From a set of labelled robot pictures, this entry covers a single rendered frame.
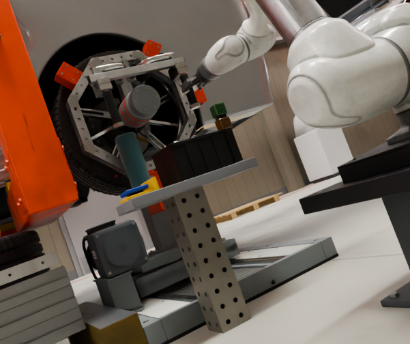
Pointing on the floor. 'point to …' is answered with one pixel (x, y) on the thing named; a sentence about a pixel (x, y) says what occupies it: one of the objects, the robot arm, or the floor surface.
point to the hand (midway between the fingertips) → (188, 89)
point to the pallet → (246, 208)
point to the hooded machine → (320, 150)
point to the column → (207, 260)
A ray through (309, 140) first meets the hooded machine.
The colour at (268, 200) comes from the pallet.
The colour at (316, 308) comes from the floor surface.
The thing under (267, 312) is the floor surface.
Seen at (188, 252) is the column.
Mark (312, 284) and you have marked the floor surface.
